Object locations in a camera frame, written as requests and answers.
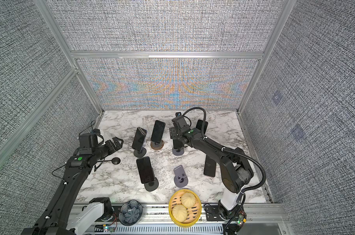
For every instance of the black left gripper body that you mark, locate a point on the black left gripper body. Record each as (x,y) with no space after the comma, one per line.
(104,151)

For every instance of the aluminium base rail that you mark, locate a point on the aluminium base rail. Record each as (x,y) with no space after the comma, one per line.
(262,219)

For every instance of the upper steamed bun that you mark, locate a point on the upper steamed bun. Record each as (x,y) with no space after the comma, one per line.
(188,200)

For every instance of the dark flower shaped dish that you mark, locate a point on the dark flower shaped dish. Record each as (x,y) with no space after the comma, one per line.
(130,213)

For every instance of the green edged phone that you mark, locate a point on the green edged phone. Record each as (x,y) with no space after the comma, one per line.
(178,144)

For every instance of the phone with reflective screen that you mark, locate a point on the phone with reflective screen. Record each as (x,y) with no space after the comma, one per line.
(202,124)

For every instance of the lower steamed bun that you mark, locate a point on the lower steamed bun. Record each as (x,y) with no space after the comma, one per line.
(180,213)

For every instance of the wooden base phone stand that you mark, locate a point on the wooden base phone stand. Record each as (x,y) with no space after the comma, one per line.
(157,146)

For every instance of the dark grey round phone stand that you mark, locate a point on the dark grey round phone stand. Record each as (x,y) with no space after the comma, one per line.
(141,153)

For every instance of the steamed bun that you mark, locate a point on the steamed bun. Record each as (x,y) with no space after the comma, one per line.
(188,200)
(180,213)

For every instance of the bamboo steamer basket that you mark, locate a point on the bamboo steamer basket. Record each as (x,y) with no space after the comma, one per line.
(194,213)

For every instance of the black ladle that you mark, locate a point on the black ladle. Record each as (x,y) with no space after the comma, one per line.
(114,160)

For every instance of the purple phone stand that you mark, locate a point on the purple phone stand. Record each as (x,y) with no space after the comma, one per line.
(180,177)
(178,151)

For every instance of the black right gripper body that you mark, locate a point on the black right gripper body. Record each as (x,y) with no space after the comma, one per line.
(175,135)

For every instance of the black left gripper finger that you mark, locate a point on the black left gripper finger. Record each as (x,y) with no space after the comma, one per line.
(121,144)
(115,142)

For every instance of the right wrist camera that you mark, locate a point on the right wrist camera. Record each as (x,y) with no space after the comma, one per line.
(179,121)

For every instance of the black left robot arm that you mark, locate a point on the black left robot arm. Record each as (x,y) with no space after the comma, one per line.
(54,220)

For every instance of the dark front phone stand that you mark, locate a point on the dark front phone stand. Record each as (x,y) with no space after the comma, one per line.
(151,186)

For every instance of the purple front phone stand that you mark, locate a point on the purple front phone stand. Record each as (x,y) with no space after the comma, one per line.
(180,177)

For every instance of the phone on wooden stand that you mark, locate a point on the phone on wooden stand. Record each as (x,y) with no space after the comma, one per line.
(158,131)

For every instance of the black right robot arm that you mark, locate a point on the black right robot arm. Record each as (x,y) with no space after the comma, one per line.
(235,168)

